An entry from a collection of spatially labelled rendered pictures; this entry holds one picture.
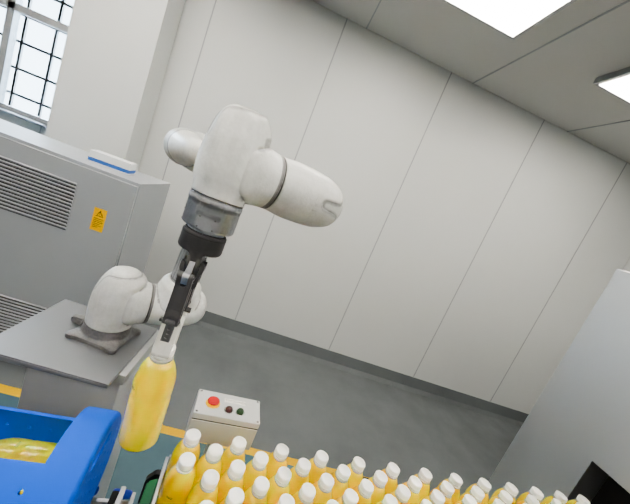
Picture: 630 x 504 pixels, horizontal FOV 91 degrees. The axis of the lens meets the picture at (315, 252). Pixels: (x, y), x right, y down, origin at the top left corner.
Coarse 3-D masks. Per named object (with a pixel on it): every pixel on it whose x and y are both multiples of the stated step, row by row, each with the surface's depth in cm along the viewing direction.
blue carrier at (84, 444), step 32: (0, 416) 68; (32, 416) 69; (64, 416) 71; (96, 416) 62; (64, 448) 54; (96, 448) 56; (0, 480) 48; (32, 480) 50; (64, 480) 51; (96, 480) 67
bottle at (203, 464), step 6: (204, 456) 80; (198, 462) 79; (204, 462) 78; (210, 462) 78; (216, 462) 78; (198, 468) 78; (204, 468) 78; (210, 468) 78; (216, 468) 78; (198, 474) 78; (198, 480) 77
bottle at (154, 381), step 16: (144, 368) 55; (160, 368) 55; (144, 384) 54; (160, 384) 55; (128, 400) 56; (144, 400) 54; (160, 400) 56; (128, 416) 55; (144, 416) 55; (160, 416) 57; (128, 432) 56; (144, 432) 56; (128, 448) 56; (144, 448) 57
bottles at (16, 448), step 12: (0, 444) 64; (12, 444) 65; (24, 444) 66; (36, 444) 67; (48, 444) 68; (0, 456) 63; (12, 456) 64; (24, 456) 64; (36, 456) 65; (48, 456) 66
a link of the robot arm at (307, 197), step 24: (168, 144) 86; (192, 144) 76; (288, 168) 53; (312, 168) 59; (288, 192) 53; (312, 192) 55; (336, 192) 60; (288, 216) 57; (312, 216) 58; (336, 216) 62
